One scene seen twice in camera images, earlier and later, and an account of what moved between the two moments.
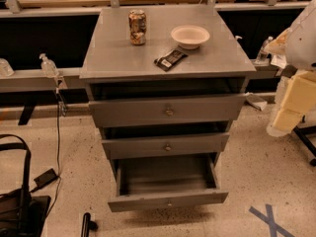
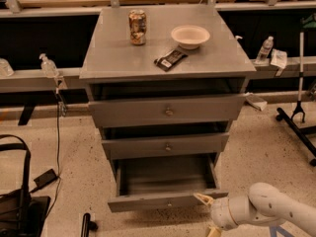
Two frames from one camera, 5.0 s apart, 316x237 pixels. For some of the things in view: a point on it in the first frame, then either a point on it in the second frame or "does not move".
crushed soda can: (137, 22) does not move
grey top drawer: (165, 105) does not move
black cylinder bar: (88, 225) does not move
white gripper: (304, 46) -> (219, 213)
